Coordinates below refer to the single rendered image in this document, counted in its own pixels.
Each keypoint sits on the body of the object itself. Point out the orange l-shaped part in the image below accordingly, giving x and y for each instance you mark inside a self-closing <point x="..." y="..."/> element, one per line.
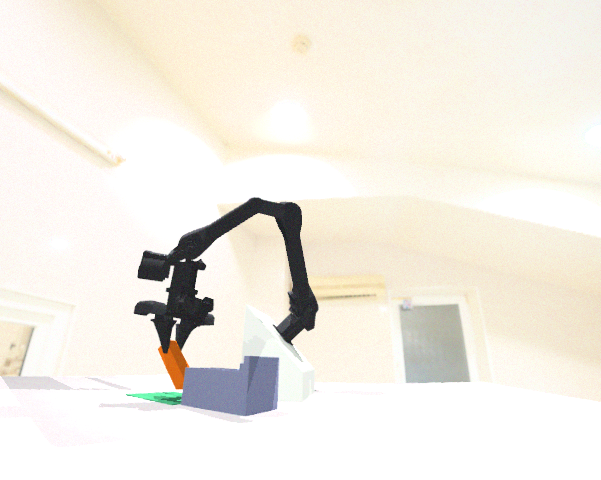
<point x="175" y="364"/>

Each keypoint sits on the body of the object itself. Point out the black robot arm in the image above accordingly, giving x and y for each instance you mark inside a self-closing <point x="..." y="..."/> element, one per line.
<point x="288" y="215"/>

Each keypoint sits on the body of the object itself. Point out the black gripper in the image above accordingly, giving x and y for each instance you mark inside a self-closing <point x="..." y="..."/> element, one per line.
<point x="164" y="314"/>

